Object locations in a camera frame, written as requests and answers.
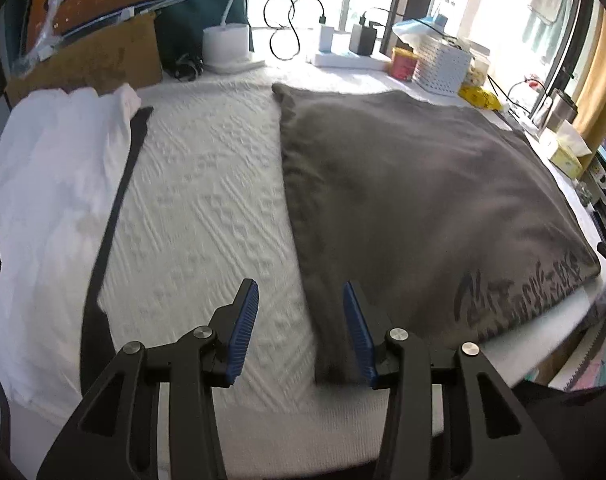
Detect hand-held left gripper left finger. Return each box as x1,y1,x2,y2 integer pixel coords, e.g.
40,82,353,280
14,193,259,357
37,278,260,480

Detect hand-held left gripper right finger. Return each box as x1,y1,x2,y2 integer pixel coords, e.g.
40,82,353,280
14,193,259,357
343,280,566,480

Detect dark brown hoodie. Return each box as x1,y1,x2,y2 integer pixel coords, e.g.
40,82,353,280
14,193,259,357
272,82,602,386

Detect grey serrated strip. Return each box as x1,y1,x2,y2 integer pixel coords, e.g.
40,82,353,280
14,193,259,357
565,310,606,391

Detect colourful printed item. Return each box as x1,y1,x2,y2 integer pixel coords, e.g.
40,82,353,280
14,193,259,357
528,350,606,392

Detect yellow tissue box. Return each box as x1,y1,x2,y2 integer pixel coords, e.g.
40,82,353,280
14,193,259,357
538,127,594,179

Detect white textured tablecloth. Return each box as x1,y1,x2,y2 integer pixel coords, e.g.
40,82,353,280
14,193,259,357
0,67,606,466

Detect person's dark clothing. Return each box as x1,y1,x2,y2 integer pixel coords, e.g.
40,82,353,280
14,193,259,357
508,377,606,480

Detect yellow curtain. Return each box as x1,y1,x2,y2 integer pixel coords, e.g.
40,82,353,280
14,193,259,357
573,7,606,146

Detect clear water bottle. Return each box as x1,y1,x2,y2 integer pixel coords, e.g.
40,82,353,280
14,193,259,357
520,67,548,111

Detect yellow duck print packet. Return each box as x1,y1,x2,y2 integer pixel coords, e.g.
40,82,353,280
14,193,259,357
458,85,504,112

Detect clear snack jar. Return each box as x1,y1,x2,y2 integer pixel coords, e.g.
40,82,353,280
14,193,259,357
465,52,491,88

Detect white garment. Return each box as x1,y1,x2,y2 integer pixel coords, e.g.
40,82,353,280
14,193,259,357
0,82,142,411

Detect hanging grey garment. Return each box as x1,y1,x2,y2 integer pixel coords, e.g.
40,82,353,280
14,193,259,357
522,0,574,66

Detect white perforated basket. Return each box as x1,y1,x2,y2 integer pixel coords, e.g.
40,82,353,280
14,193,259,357
413,35,472,97

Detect red can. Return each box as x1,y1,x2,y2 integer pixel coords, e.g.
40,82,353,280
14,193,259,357
390,47,420,82

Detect white power strip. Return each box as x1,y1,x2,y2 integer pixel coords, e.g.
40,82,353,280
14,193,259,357
312,50,392,72

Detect white desk lamp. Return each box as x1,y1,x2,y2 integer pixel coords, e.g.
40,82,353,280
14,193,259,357
203,0,266,73

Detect black charger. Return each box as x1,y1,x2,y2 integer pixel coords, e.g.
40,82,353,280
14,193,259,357
349,22,376,56

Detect brown cardboard box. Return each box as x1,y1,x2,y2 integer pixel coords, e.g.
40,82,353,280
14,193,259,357
5,10,164,106

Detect light blue plastic bag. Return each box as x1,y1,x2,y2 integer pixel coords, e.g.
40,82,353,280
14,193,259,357
392,15,466,43

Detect teal curtain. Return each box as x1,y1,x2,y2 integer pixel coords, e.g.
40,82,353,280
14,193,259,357
153,0,256,68

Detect clear plastic wrapper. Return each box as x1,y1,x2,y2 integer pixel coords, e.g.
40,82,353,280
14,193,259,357
10,0,78,76

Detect black strap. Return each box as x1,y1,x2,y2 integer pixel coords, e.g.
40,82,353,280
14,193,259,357
79,106,154,391

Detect black cable bundle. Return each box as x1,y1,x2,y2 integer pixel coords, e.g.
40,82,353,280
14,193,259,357
173,52,204,82

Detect looped black charging cable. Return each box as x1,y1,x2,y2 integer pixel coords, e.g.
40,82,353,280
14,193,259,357
263,0,330,61

